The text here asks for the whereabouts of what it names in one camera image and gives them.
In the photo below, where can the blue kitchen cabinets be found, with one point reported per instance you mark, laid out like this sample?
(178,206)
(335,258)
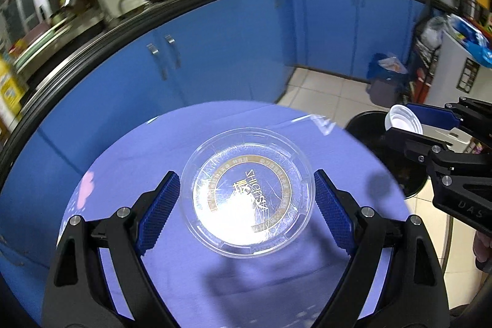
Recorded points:
(230,55)

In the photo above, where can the clear snack bag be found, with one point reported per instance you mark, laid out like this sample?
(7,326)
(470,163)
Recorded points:
(392,66)

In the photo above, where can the yellow packet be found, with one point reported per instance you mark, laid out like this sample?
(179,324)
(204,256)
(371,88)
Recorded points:
(9,97)

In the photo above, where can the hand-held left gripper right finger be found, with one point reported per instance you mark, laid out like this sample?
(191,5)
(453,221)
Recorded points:
(334,214)

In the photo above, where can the clear round plastic lid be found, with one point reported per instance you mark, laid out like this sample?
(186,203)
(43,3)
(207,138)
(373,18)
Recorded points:
(246,197)

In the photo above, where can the white hanging plastic bag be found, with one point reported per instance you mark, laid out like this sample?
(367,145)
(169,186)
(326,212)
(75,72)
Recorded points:
(434,32)

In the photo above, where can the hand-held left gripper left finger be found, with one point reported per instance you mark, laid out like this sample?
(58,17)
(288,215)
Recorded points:
(159,214)

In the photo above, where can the grey bin with blue liner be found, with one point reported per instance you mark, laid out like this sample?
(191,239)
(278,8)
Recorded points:
(380,91)

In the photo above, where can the person's right hand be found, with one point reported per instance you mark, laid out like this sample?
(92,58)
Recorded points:
(484,249)

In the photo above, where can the black round trash bin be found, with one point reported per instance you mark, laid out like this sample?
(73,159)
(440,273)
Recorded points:
(365,128)

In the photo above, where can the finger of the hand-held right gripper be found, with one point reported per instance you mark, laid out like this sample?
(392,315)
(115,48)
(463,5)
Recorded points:
(419,145)
(434,116)

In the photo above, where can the white bottle cap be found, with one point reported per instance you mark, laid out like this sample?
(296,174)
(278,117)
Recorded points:
(401,118)

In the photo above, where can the blue plastic bags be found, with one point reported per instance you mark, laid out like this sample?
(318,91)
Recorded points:
(471,39)

